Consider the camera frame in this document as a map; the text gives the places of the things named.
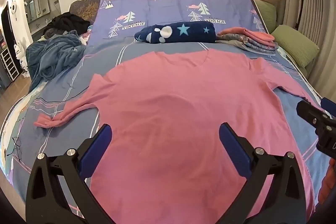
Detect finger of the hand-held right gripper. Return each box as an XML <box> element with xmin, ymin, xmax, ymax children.
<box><xmin>320</xmin><ymin>97</ymin><xmax>336</xmax><ymax>119</ymax></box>
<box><xmin>296</xmin><ymin>100</ymin><xmax>330</xmax><ymax>126</ymax></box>

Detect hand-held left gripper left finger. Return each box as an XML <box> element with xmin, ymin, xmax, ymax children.
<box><xmin>25</xmin><ymin>124</ymin><xmax>113</xmax><ymax>224</ymax></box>

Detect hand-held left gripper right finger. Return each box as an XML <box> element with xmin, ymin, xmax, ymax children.
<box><xmin>219</xmin><ymin>123</ymin><xmax>316</xmax><ymax>224</ymax></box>

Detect pink long-sleeved shirt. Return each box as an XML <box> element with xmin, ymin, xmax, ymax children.
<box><xmin>34</xmin><ymin>50</ymin><xmax>326</xmax><ymax>224</ymax></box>

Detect person's right forearm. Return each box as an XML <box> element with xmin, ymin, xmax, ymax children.
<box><xmin>316</xmin><ymin>157</ymin><xmax>335</xmax><ymax>204</ymax></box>

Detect stack of folded clothes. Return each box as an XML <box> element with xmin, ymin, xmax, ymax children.
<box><xmin>217</xmin><ymin>33</ymin><xmax>279</xmax><ymax>52</ymax></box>

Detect black clothes pile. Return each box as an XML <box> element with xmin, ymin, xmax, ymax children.
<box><xmin>44</xmin><ymin>12</ymin><xmax>91</xmax><ymax>36</ymax></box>

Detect large green pillow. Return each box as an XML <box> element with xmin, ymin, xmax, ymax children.
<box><xmin>270</xmin><ymin>25</ymin><xmax>320</xmax><ymax>69</ymax></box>

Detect black eyeglasses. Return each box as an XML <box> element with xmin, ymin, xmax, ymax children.
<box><xmin>5</xmin><ymin>136</ymin><xmax>24</xmax><ymax>162</ymax></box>

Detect grey folded garment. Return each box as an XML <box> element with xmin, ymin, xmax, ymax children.
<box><xmin>217</xmin><ymin>40</ymin><xmax>277</xmax><ymax>56</ymax></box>

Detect coral folded garment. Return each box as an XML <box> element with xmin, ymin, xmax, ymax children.
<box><xmin>217</xmin><ymin>27</ymin><xmax>275</xmax><ymax>47</ymax></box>

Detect blue fleece blanket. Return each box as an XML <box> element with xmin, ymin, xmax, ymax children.
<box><xmin>26</xmin><ymin>30</ymin><xmax>87</xmax><ymax>83</ymax></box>

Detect small green pillow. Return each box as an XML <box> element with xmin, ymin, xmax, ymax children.
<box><xmin>254</xmin><ymin>0</ymin><xmax>278</xmax><ymax>33</ymax></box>

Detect white shelf rack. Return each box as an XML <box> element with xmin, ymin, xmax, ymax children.
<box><xmin>0</xmin><ymin>48</ymin><xmax>19</xmax><ymax>82</ymax></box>

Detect white plush toy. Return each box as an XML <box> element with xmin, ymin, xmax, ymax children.
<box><xmin>14</xmin><ymin>40</ymin><xmax>27</xmax><ymax>61</ymax></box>

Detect navy star-print folded blanket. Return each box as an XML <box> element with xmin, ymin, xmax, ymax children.
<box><xmin>134</xmin><ymin>20</ymin><xmax>217</xmax><ymax>44</ymax></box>

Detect brown printed blanket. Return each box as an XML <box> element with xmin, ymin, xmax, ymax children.
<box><xmin>69</xmin><ymin>0</ymin><xmax>102</xmax><ymax>25</ymax></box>

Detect purple printed bed sheet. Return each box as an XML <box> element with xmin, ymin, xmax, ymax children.
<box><xmin>0</xmin><ymin>0</ymin><xmax>334</xmax><ymax>224</ymax></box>

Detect wall mirror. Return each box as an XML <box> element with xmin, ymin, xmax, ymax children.
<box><xmin>24</xmin><ymin>0</ymin><xmax>51</xmax><ymax>23</ymax></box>

